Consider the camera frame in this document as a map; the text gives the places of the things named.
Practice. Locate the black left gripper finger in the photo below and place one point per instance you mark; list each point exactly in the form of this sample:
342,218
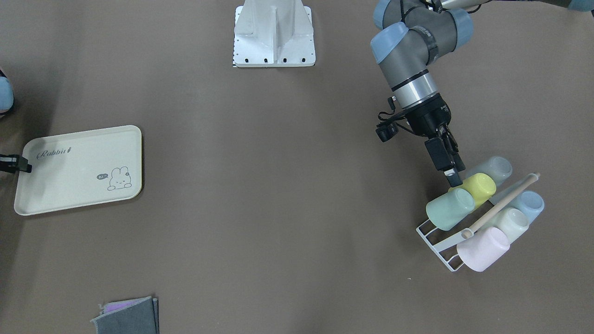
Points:
455,164
439,153

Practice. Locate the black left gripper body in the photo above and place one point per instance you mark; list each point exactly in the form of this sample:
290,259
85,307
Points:
428,118

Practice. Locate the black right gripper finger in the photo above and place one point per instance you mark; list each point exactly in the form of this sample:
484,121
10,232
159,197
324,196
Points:
14,164

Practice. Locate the green plastic cup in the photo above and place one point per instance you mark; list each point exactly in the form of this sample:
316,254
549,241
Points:
449,209

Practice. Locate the cream rabbit tray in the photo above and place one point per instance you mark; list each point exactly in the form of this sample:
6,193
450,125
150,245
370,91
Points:
80,169

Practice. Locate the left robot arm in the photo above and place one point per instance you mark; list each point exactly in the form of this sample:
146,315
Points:
468,75

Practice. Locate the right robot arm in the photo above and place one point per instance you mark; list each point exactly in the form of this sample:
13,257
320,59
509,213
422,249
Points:
6,98

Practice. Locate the yellow plastic cup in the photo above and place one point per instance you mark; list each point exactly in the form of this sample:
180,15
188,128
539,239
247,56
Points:
480,186

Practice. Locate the grey plastic cup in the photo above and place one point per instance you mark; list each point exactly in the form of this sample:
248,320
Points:
496,167

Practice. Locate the white plastic cup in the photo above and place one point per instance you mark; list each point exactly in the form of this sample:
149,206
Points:
511,221

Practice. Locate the pink plastic cup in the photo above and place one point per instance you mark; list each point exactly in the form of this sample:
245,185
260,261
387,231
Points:
483,249

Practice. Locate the blue plastic cup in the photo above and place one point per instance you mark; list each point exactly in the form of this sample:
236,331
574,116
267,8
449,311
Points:
529,203

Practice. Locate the purple cloth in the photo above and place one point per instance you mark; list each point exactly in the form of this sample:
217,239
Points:
113,306

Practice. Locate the grey folded cloth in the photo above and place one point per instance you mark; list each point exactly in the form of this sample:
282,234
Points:
141,318

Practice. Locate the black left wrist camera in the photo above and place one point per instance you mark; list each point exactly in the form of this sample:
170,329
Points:
386,130

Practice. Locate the white wire cup rack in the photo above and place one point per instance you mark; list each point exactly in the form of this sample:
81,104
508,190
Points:
446,249

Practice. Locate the wooden rack handle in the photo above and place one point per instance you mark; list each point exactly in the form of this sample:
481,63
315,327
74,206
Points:
510,193

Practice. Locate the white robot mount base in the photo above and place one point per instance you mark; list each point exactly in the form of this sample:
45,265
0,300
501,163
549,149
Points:
273,33

